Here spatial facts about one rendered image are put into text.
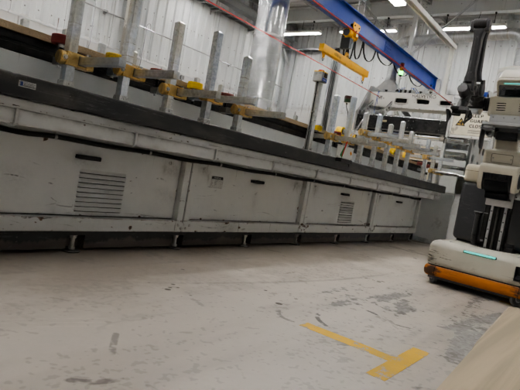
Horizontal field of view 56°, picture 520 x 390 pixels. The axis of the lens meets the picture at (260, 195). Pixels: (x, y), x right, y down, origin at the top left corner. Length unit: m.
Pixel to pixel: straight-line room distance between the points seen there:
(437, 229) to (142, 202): 4.27
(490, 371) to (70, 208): 2.18
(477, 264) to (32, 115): 2.53
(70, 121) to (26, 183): 0.36
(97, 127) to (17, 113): 0.33
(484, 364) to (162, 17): 11.60
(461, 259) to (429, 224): 2.98
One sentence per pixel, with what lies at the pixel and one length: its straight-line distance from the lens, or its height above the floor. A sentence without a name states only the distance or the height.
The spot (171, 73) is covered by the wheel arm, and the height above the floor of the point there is 0.83.
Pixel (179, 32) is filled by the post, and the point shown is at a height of 1.06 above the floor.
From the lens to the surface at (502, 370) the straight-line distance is 0.29.
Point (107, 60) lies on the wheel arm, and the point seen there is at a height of 0.81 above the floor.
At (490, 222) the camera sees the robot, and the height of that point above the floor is 0.45.
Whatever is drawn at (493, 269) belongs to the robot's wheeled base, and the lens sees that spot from 3.21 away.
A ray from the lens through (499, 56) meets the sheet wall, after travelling 12.99.
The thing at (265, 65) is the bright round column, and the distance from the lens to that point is 7.78.
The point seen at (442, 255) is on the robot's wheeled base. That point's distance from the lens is 3.28.
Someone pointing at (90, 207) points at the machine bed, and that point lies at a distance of 2.41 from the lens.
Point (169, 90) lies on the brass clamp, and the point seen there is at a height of 0.80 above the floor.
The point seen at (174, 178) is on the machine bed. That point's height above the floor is 0.39.
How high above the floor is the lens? 0.52
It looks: 3 degrees down
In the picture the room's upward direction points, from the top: 10 degrees clockwise
